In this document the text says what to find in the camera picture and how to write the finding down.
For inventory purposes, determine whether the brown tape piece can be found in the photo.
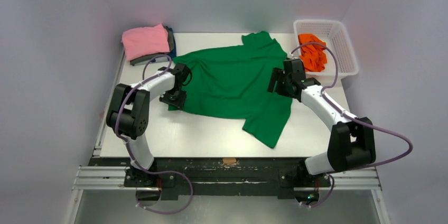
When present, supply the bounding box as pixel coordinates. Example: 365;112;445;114
222;157;238;166

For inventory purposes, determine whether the folded grey t shirt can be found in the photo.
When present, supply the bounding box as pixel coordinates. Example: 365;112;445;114
129;26;176;66

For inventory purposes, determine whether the orange t shirt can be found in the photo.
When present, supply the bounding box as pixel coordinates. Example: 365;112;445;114
298;34;328;72

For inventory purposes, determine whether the white plastic basket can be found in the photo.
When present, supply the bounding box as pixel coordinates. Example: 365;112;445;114
293;19;359;83

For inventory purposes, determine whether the aluminium rail frame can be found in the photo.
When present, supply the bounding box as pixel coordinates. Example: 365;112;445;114
72;166;382;190

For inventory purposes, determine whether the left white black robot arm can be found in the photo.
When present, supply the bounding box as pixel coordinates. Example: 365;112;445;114
106;63;192;186

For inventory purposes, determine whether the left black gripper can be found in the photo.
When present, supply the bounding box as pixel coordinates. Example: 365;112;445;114
158;88;186;110

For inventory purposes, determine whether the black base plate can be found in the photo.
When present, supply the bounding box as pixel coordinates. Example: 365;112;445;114
88;157;332;201

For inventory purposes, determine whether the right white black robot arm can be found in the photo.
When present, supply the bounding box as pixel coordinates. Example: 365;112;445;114
267;59;376;185

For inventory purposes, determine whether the folded pink t shirt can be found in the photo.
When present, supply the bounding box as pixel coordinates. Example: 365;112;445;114
122;24;170;61

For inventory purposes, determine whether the green t shirt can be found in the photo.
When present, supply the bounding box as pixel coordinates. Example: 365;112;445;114
173;31;292;148

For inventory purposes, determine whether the folded blue t shirt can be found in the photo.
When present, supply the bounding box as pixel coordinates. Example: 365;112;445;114
153;25;176;58

